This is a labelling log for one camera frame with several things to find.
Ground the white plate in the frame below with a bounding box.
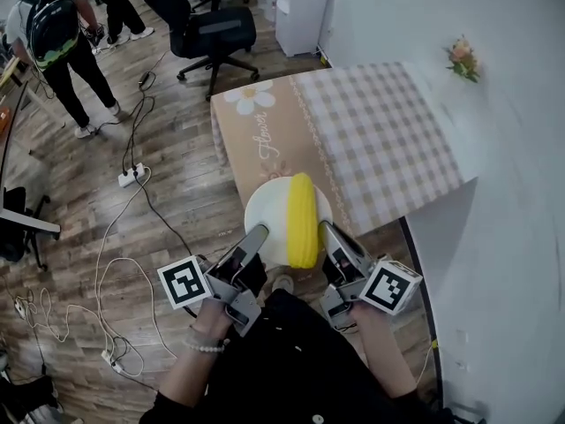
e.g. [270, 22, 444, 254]
[244, 175, 334, 269]

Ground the yellow corn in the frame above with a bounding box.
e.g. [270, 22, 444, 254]
[285, 171, 320, 270]

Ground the person's black clothing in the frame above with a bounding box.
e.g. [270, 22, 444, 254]
[139, 288, 454, 424]

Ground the white curved board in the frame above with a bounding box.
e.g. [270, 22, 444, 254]
[399, 175, 565, 424]

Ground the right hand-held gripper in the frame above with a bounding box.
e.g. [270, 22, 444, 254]
[318, 220, 424, 332]

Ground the white cable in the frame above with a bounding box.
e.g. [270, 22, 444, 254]
[12, 165, 180, 378]

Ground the black backpack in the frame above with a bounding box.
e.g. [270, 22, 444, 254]
[26, 0, 81, 73]

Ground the black cable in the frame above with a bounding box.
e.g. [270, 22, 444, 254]
[90, 71, 198, 260]

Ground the person's right forearm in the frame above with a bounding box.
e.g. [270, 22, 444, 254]
[352, 302, 418, 399]

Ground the flower bouquet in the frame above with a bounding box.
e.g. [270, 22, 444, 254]
[442, 34, 482, 84]

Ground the grey desk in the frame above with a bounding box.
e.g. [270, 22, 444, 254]
[0, 80, 62, 240]

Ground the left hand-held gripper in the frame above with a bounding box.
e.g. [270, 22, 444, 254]
[157, 223, 271, 337]

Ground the white water dispenser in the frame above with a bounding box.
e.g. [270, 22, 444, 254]
[274, 0, 335, 58]

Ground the person's left hand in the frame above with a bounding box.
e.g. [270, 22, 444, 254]
[192, 299, 231, 340]

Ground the white bead bracelet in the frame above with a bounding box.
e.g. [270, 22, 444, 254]
[182, 323, 227, 355]

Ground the white power strip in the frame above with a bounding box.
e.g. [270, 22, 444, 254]
[100, 348, 125, 375]
[117, 162, 147, 189]

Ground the person's left forearm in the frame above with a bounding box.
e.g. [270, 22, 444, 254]
[156, 334, 230, 414]

